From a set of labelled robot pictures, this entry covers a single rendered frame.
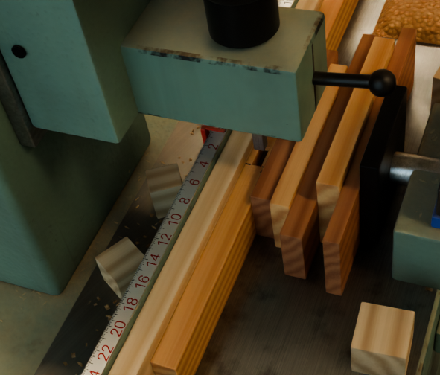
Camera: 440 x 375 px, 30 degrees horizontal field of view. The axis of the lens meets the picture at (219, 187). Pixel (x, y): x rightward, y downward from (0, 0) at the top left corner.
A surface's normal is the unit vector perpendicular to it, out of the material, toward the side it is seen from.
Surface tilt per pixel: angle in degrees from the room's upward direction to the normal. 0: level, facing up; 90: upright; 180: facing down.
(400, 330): 0
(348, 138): 0
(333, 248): 90
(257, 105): 90
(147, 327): 0
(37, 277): 90
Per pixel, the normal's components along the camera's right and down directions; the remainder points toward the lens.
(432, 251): -0.36, 0.73
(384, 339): -0.14, -0.66
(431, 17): -0.22, -0.47
